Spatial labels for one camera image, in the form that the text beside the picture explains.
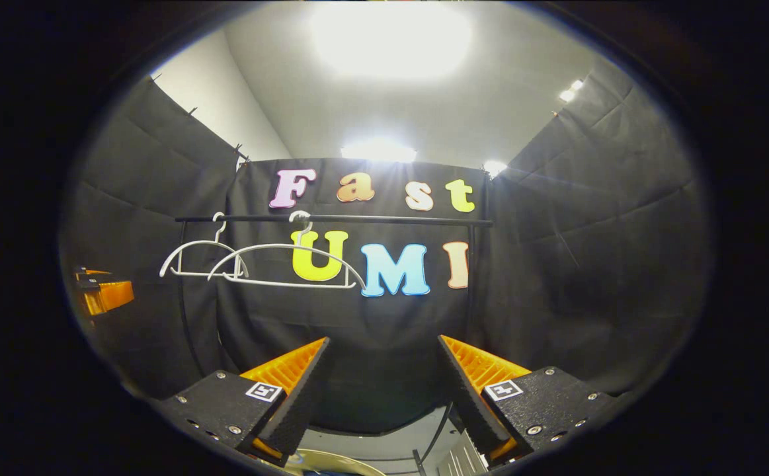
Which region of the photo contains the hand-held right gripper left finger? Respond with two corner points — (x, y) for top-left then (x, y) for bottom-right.
(159, 337), (331, 467)

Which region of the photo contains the white slatted panel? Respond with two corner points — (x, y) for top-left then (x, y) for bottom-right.
(436, 430), (491, 476)

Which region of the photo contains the black clothes rack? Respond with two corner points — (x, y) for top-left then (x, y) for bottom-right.
(174, 213), (495, 473)

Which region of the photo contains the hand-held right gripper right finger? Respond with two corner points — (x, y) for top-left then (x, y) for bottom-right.
(437, 335), (616, 469)

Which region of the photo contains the black backdrop cloth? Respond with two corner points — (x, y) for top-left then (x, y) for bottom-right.
(60, 63), (712, 434)

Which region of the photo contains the white plastic hanger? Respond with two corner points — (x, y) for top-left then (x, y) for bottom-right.
(159, 212), (251, 280)
(207, 210), (366, 290)

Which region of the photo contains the cream laundry hamper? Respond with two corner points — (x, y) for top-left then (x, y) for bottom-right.
(285, 448), (388, 476)

